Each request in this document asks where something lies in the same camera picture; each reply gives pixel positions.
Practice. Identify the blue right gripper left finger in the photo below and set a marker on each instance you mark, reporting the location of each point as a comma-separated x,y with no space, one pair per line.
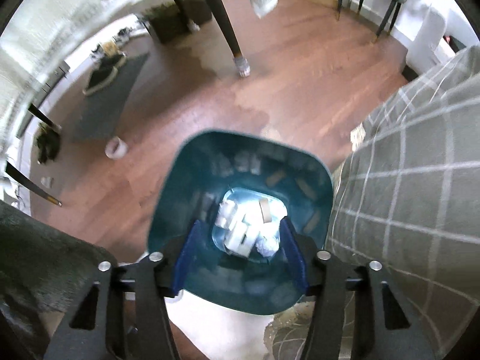
185,257

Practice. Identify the grey armchair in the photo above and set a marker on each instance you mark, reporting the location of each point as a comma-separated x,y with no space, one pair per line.
442,35

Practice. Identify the dark shoe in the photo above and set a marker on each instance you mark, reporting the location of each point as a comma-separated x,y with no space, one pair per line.
105,72

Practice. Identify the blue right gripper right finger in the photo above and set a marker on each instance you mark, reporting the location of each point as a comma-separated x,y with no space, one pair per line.
293,254

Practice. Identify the dark floor mat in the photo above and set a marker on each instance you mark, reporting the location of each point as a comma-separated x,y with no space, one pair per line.
100,112

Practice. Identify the beige tablecloth side table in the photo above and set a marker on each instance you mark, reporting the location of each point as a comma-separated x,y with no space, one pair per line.
38,37

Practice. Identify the grey checked round tablecloth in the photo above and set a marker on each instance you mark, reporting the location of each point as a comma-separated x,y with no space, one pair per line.
408,197

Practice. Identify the dark table leg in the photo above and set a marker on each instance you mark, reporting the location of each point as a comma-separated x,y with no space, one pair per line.
221,16

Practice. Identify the teal plastic trash bin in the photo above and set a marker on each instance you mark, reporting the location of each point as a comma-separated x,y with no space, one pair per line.
239,188

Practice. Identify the white cardboard box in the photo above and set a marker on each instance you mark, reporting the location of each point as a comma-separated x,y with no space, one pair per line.
240,227

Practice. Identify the tape roll on floor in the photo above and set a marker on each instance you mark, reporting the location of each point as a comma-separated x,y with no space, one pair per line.
116,148

